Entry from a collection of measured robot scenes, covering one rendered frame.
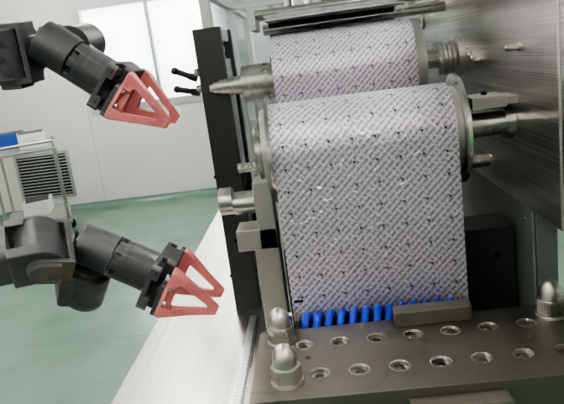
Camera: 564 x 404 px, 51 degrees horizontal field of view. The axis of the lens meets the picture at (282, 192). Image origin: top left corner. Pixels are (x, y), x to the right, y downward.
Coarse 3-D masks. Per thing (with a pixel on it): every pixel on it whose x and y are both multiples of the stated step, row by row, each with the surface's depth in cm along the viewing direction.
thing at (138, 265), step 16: (128, 240) 79; (128, 256) 77; (144, 256) 77; (160, 256) 77; (112, 272) 78; (128, 272) 77; (144, 272) 77; (160, 272) 74; (144, 288) 75; (144, 304) 75
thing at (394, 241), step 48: (336, 192) 76; (384, 192) 75; (432, 192) 75; (288, 240) 77; (336, 240) 77; (384, 240) 77; (432, 240) 76; (336, 288) 79; (384, 288) 78; (432, 288) 78
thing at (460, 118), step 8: (456, 96) 75; (456, 104) 74; (456, 112) 74; (464, 128) 74; (264, 136) 75; (464, 136) 74; (264, 144) 75; (464, 144) 74; (264, 152) 75; (464, 152) 75; (264, 160) 75; (264, 168) 76
